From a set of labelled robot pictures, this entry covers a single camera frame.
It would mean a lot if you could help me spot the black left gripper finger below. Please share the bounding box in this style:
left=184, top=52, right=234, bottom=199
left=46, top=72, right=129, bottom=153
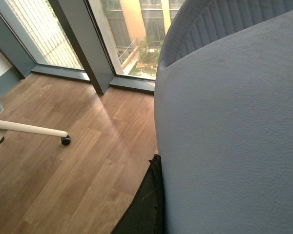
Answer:
left=112, top=154, right=164, bottom=234

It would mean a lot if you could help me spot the light blue slipper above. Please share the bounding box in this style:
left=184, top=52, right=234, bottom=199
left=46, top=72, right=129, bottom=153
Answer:
left=154, top=0, right=293, bottom=234

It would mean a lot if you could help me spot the white chair leg with caster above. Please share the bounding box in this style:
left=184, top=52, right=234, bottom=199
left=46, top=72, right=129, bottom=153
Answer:
left=0, top=120, right=71, bottom=146

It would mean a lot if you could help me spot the dark window frame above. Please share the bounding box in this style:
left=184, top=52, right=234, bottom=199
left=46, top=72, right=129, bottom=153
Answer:
left=0, top=0, right=155, bottom=95

